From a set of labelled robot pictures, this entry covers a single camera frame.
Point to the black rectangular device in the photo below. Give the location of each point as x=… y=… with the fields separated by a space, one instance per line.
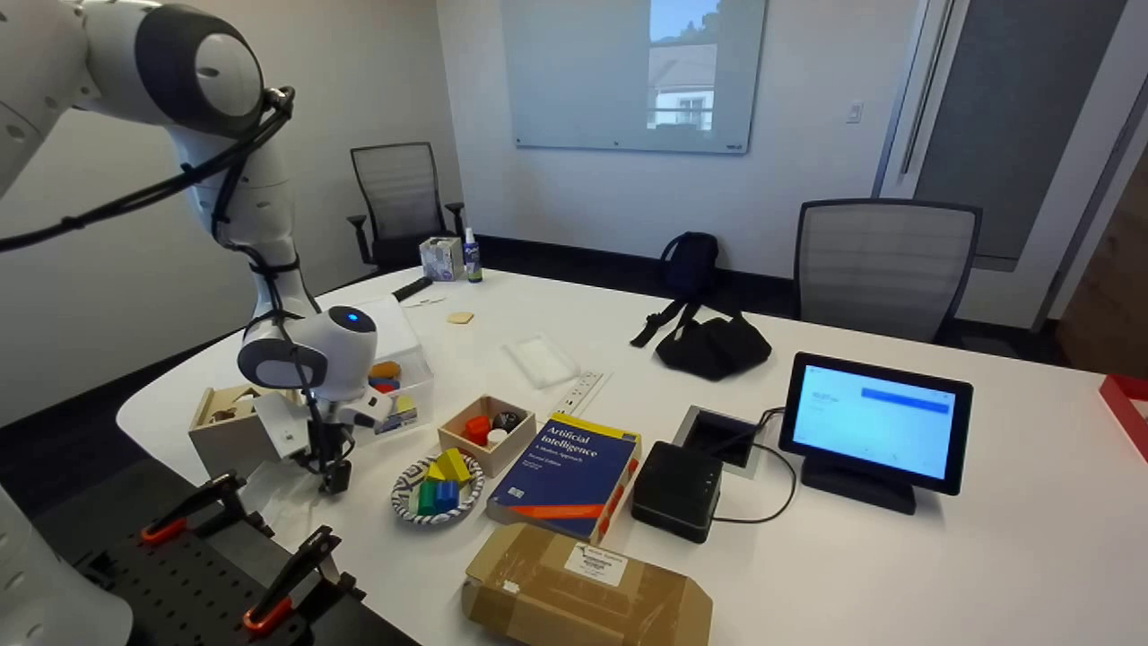
x=677 y=488

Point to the white notepad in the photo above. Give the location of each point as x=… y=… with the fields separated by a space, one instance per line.
x=540 y=362

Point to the white chair back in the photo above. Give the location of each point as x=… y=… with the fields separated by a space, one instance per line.
x=47 y=585

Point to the black wooden cylinder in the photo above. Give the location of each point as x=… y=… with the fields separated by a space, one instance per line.
x=507 y=421

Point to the green cylinder block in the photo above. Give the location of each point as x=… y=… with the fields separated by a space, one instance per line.
x=426 y=497

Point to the black orange clamp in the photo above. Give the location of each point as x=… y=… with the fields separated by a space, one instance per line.
x=292 y=580
x=200 y=506

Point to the clear plastic container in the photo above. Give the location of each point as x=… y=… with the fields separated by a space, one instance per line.
x=388 y=415

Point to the white wooden cylinder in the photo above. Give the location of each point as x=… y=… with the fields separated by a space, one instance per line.
x=497 y=438

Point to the blue patterned paper plate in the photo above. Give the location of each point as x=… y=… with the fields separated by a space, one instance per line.
x=406 y=506

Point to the red wooden cylinder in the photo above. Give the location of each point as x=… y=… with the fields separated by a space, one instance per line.
x=476 y=429

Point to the red object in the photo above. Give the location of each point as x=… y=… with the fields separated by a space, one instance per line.
x=1127 y=415

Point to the brown cardboard box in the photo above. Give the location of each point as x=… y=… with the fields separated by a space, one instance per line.
x=577 y=593

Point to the blue textbook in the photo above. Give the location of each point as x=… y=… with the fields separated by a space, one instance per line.
x=559 y=479

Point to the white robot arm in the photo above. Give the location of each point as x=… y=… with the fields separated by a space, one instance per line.
x=181 y=46

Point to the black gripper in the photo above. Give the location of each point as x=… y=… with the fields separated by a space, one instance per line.
x=327 y=433

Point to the yellow square block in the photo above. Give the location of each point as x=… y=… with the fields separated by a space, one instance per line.
x=406 y=408

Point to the black tablet on stand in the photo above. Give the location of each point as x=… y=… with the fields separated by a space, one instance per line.
x=879 y=416

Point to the black marker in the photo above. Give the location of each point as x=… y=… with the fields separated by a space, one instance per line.
x=415 y=289

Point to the grey mesh office chair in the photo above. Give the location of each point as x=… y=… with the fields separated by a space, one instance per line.
x=398 y=197
x=885 y=269

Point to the black backpack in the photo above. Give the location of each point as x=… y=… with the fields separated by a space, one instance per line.
x=711 y=342

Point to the small spray bottle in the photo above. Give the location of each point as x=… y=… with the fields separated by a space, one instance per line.
x=473 y=257

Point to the clear plastic bag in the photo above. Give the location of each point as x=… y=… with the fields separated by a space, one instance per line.
x=284 y=433

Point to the wall whiteboard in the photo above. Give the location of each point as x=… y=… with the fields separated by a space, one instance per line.
x=585 y=72

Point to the black perforated mounting board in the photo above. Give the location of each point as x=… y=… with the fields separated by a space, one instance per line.
x=181 y=585

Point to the yellow wooden block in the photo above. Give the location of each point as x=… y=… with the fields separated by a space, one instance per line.
x=456 y=463
x=434 y=474

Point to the open wooden box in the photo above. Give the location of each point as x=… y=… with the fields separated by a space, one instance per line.
x=461 y=451

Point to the blue ridged block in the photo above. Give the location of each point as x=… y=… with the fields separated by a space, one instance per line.
x=445 y=497

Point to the recessed table outlet box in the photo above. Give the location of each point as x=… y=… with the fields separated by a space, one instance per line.
x=721 y=433

